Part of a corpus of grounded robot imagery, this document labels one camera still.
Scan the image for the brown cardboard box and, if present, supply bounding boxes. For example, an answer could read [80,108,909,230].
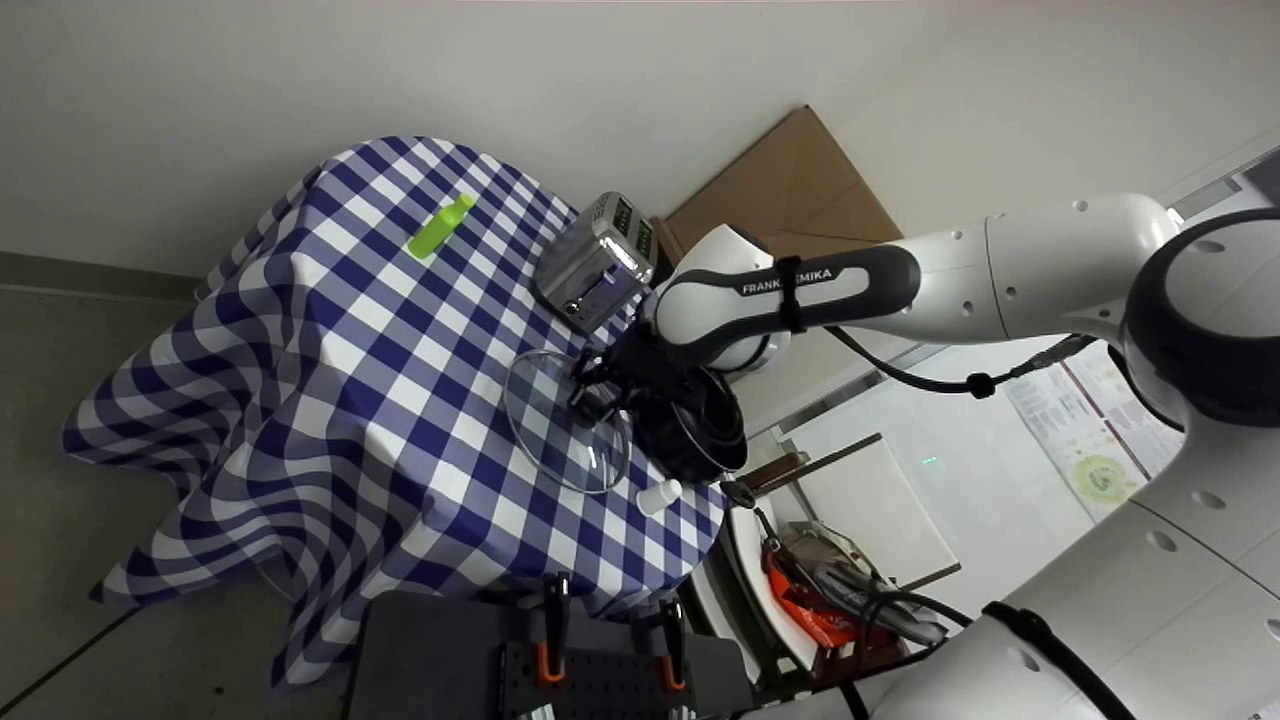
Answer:
[658,103,901,262]

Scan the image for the right orange handled clamp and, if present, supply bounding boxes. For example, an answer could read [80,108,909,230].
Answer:
[654,602,687,692]

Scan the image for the silver toaster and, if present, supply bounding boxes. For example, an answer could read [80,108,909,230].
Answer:
[535,194,654,332]

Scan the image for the blue white checkered tablecloth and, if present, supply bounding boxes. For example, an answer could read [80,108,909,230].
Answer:
[62,135,723,685]

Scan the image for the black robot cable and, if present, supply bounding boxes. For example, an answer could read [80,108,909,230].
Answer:
[825,315,1100,402]

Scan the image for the glass lid with black knob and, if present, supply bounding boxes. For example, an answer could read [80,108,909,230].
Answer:
[501,354,631,496]

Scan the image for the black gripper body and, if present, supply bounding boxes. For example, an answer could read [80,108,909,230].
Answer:
[606,324,726,435]

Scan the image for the orange handled clamp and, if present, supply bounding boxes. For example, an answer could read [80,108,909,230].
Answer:
[535,577,568,685]
[654,602,687,692]

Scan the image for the orange power tool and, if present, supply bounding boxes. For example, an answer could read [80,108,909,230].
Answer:
[764,519,943,650]

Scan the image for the small white cup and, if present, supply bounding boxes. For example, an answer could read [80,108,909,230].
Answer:
[636,482,683,516]

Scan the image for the red white wall poster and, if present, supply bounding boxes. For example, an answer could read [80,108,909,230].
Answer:
[1005,348,1184,519]

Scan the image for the black pot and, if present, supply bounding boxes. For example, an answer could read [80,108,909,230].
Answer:
[631,365,747,485]

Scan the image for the green sticky tape strip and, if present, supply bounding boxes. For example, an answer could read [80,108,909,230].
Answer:
[404,198,477,262]

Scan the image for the left orange handled clamp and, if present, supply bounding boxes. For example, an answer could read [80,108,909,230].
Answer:
[535,577,568,685]

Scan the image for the black equipment case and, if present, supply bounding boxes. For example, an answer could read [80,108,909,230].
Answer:
[345,595,755,720]

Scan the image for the white round plate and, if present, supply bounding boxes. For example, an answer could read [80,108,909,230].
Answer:
[723,507,820,672]

